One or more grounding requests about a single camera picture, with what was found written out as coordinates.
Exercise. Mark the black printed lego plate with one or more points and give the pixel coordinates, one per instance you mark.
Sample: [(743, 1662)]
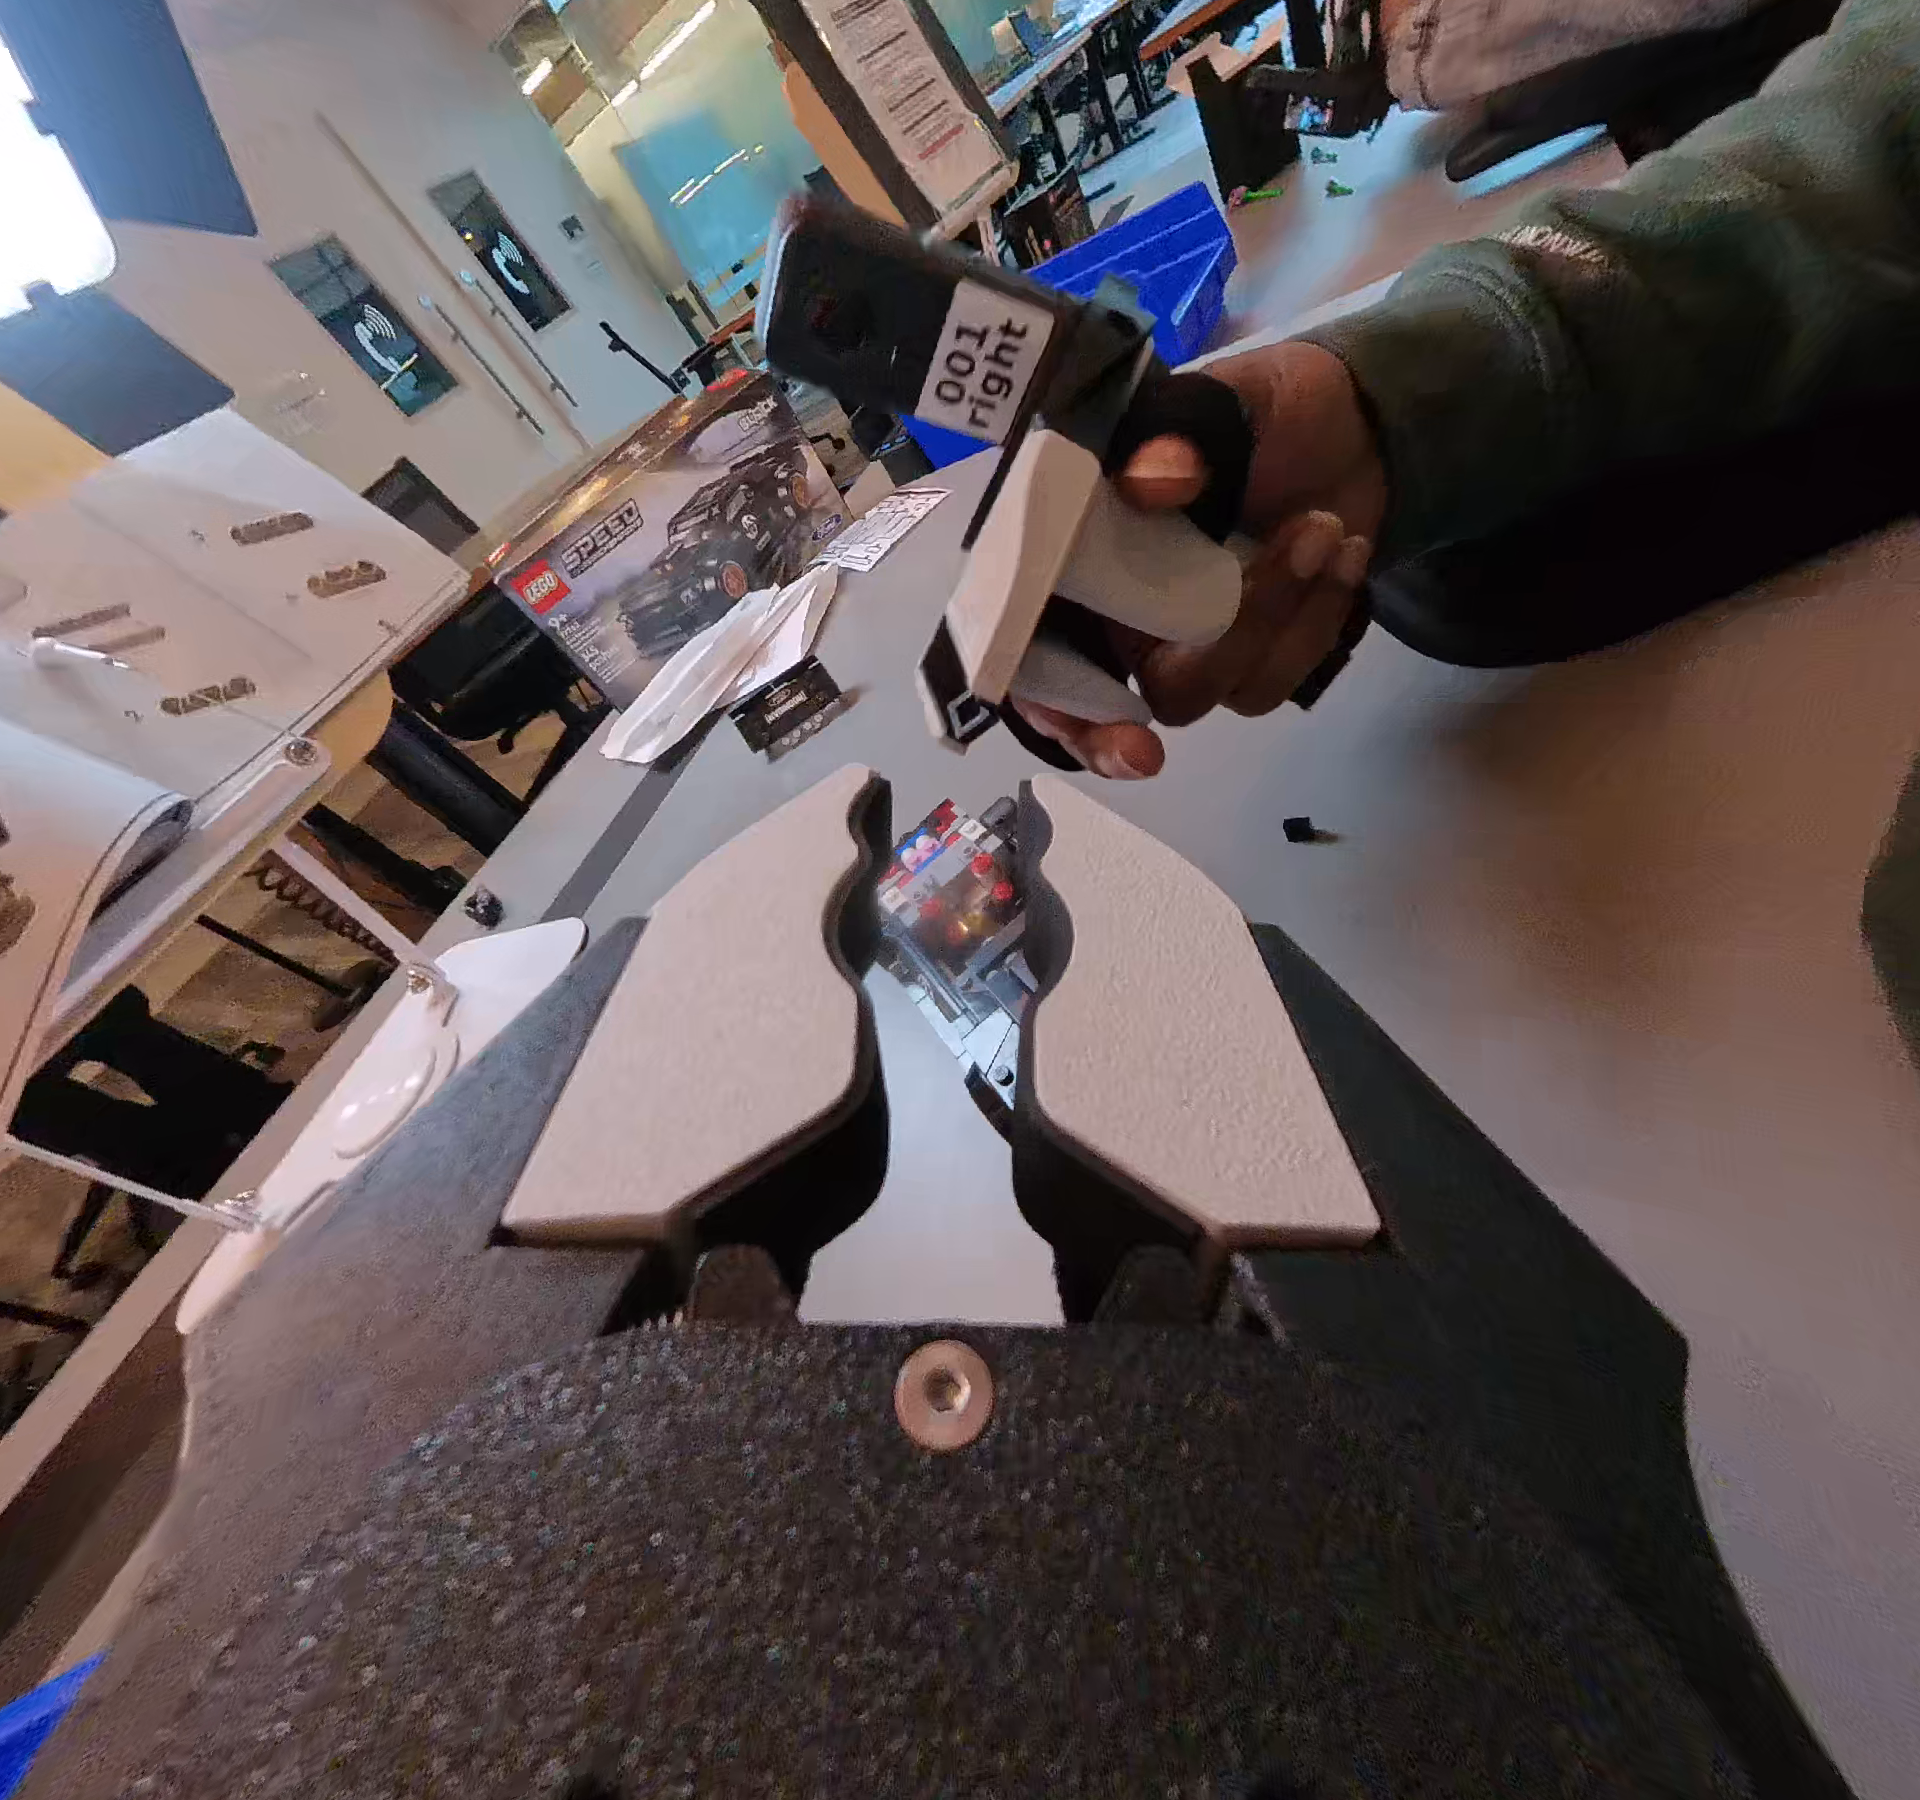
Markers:
[(790, 709)]

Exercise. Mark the blue plastic bin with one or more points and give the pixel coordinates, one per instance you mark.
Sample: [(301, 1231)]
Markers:
[(1156, 256), (38, 1725)]

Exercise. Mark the black textured pad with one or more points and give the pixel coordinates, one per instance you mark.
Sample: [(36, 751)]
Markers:
[(1681, 587)]

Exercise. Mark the small black lego part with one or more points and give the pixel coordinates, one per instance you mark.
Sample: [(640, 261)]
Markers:
[(481, 910)]

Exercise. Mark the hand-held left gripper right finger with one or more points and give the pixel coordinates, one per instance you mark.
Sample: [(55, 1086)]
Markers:
[(1202, 1051)]

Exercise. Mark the lego instruction booklet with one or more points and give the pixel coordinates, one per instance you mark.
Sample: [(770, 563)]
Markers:
[(181, 631)]

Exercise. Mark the small dark lego piece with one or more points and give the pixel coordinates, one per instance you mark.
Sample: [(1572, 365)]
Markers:
[(1305, 831)]

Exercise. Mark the black lego car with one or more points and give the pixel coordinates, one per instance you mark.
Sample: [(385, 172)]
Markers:
[(960, 915)]

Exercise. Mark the crumpled white paper bags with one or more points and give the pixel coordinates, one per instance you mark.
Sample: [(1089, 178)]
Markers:
[(721, 667)]

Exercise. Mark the person's right hand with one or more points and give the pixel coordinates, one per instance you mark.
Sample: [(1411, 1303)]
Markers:
[(1291, 540)]

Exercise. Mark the lego set box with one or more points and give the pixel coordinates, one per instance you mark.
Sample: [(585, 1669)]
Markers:
[(677, 526)]

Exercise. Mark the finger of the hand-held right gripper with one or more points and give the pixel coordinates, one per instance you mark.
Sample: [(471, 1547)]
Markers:
[(1007, 571)]

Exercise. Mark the person's right forearm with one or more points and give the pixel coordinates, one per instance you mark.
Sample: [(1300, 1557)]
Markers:
[(1621, 301)]

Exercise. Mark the background booklet stand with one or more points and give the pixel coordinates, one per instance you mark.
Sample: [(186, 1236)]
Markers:
[(892, 61)]

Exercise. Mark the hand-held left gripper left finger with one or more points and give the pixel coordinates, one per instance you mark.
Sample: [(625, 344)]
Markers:
[(708, 1036)]

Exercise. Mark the black office chair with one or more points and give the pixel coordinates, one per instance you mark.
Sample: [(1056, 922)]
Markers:
[(495, 705)]

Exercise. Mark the white booklet stand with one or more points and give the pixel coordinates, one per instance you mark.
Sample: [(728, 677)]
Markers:
[(391, 1066)]

